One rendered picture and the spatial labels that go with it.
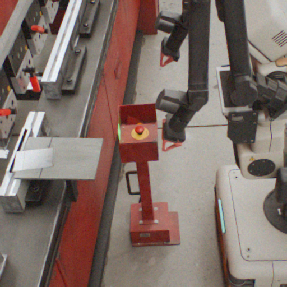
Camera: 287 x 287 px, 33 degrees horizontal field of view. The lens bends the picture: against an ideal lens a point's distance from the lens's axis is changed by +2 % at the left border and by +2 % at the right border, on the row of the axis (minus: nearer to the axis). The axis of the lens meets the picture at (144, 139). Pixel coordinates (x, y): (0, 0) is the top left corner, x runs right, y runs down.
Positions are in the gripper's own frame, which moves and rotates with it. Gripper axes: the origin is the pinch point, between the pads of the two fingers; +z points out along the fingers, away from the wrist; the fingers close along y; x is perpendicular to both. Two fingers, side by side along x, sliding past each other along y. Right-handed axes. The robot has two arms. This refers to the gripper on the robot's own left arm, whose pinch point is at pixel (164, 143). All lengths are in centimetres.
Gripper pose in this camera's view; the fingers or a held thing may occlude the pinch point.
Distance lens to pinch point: 162.9
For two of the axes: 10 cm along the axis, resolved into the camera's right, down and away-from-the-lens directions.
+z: -3.8, 6.4, 6.7
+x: 9.2, 2.7, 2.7
